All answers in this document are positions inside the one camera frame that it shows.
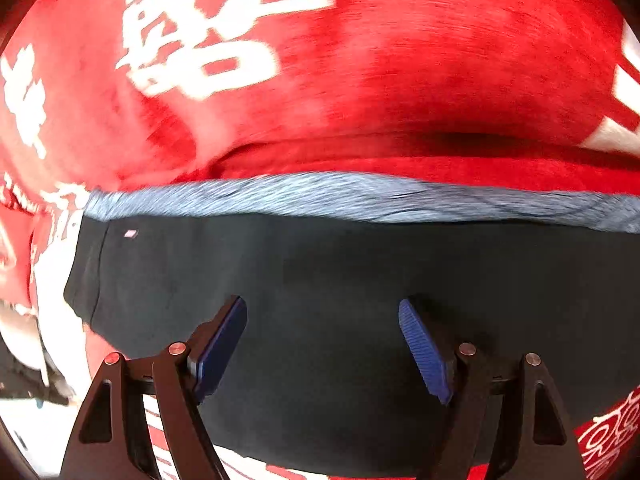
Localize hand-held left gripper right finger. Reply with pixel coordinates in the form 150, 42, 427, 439
398, 297, 588, 480

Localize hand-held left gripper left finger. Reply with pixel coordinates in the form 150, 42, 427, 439
59, 295, 249, 480

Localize black pants with blue lining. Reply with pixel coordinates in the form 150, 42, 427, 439
63, 171, 640, 478

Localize red printed blanket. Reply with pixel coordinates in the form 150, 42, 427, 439
0, 0, 640, 480

